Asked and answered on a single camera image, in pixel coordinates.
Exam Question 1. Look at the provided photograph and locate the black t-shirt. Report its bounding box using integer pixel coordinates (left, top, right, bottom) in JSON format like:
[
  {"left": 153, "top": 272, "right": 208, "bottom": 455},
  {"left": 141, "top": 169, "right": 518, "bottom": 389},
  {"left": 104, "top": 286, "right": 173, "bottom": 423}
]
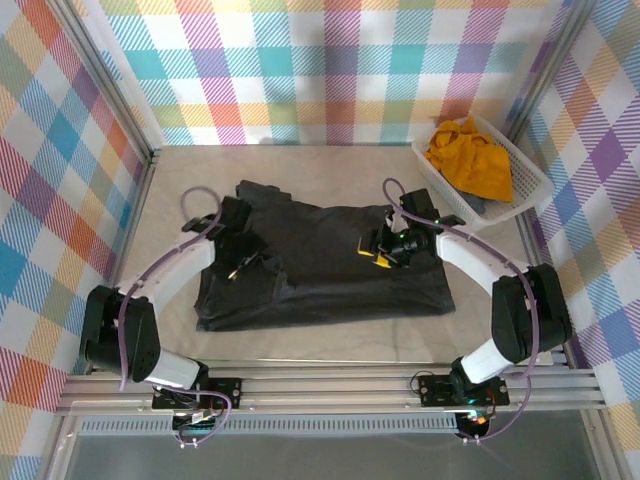
[{"left": 194, "top": 178, "right": 457, "bottom": 334}]

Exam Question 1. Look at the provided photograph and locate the slotted grey cable duct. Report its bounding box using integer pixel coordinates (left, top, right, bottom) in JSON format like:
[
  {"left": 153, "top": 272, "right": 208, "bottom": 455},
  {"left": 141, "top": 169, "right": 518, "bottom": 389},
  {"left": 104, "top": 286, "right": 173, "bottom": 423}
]
[{"left": 78, "top": 417, "right": 461, "bottom": 436}]

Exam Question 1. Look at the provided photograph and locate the white plastic basket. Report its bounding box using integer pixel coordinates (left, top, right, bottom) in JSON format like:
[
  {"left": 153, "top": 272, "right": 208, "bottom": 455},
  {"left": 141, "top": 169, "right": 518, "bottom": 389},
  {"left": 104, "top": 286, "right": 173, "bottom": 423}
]
[{"left": 412, "top": 114, "right": 555, "bottom": 233}]

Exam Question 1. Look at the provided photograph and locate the yellow t-shirt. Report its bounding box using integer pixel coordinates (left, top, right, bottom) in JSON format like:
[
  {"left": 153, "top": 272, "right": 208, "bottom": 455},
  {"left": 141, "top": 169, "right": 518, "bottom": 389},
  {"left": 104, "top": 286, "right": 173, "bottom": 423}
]
[{"left": 423, "top": 117, "right": 515, "bottom": 204}]

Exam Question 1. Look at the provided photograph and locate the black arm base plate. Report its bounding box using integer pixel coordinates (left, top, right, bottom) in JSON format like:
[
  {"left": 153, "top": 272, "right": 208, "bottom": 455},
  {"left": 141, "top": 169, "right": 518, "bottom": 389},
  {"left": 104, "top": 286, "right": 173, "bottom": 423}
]
[
  {"left": 151, "top": 376, "right": 244, "bottom": 412},
  {"left": 417, "top": 371, "right": 511, "bottom": 407}
]

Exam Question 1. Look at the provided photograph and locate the green circuit board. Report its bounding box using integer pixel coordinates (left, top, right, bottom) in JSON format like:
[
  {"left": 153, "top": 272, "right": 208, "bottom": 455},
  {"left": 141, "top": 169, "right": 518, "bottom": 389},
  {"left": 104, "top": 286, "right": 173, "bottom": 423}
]
[
  {"left": 171, "top": 408, "right": 227, "bottom": 432},
  {"left": 455, "top": 407, "right": 495, "bottom": 429}
]

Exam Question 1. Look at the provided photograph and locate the aluminium frame post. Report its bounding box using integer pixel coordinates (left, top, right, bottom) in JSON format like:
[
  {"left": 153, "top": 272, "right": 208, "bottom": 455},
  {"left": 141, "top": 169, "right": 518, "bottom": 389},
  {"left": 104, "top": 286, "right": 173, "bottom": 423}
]
[
  {"left": 502, "top": 0, "right": 599, "bottom": 154},
  {"left": 55, "top": 0, "right": 162, "bottom": 169}
]

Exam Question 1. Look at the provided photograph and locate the aluminium mounting rail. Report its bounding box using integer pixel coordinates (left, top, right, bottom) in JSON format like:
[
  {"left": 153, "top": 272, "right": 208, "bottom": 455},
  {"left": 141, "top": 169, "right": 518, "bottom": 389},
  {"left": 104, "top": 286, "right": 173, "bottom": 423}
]
[{"left": 55, "top": 362, "right": 607, "bottom": 417}]

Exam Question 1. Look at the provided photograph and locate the checked fabric backdrop panel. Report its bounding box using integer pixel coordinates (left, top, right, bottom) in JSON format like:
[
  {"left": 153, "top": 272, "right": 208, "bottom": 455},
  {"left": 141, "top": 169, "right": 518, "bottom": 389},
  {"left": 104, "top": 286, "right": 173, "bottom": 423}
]
[
  {"left": 0, "top": 0, "right": 151, "bottom": 480},
  {"left": 74, "top": 0, "right": 576, "bottom": 148},
  {"left": 504, "top": 0, "right": 640, "bottom": 480}
]

